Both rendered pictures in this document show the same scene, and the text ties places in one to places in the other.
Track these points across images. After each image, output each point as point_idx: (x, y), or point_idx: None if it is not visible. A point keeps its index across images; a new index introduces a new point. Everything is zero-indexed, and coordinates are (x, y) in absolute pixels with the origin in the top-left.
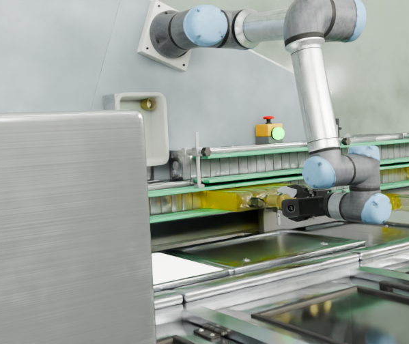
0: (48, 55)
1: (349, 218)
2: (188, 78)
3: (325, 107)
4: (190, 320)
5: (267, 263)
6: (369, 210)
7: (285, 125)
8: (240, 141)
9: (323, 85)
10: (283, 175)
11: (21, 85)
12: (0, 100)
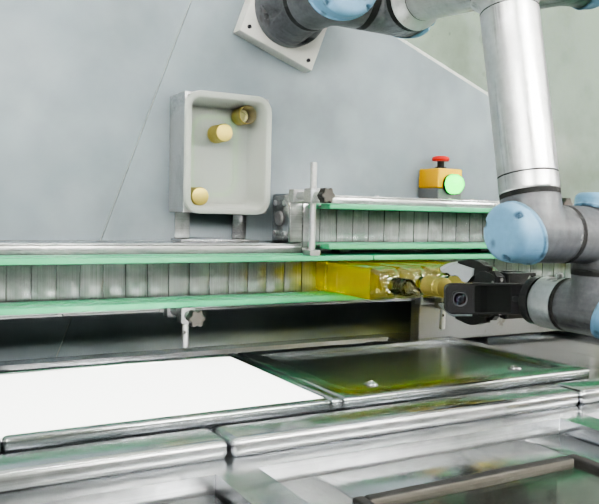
0: (82, 21)
1: (566, 325)
2: (314, 84)
3: (537, 110)
4: (228, 498)
5: (407, 393)
6: None
7: (468, 176)
8: (393, 193)
9: (536, 70)
10: (457, 251)
11: (33, 64)
12: None
